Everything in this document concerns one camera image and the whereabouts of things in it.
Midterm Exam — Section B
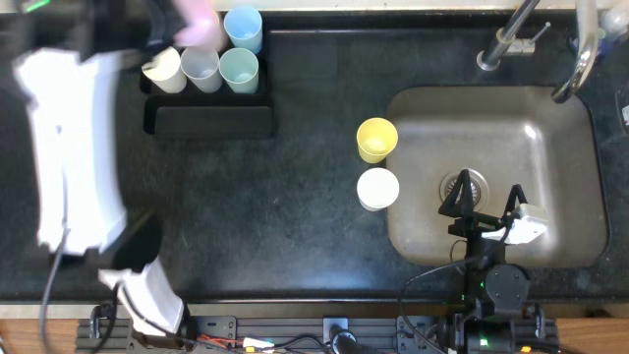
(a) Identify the black tray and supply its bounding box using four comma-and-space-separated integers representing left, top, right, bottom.
140, 19, 275, 141

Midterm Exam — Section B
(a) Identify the blue cup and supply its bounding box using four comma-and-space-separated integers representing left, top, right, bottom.
223, 5, 264, 55

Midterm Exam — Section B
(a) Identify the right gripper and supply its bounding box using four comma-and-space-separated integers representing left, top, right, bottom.
437, 168, 529, 243

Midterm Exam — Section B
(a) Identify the steel sink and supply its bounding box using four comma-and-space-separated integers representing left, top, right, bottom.
384, 86, 610, 269

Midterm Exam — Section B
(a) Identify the white cup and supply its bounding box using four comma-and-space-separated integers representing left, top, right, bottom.
356, 167, 401, 212
141, 46, 188, 94

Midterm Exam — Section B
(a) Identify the mounting rail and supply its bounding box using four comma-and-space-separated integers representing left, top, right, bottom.
76, 314, 561, 354

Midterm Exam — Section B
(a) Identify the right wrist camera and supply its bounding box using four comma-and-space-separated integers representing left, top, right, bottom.
481, 203, 549, 246

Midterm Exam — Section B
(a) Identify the blue soap bottle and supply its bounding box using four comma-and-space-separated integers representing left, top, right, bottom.
569, 3, 629, 60

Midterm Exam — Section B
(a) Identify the yellow cup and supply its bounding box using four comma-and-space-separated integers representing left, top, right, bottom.
356, 116, 399, 164

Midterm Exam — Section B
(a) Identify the steel tap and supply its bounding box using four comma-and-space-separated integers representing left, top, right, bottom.
475, 0, 603, 104

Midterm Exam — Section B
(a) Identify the grey cup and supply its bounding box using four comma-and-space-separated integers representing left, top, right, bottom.
180, 45, 224, 93

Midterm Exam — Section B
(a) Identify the green cup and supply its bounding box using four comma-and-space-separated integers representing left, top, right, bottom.
218, 47, 260, 94

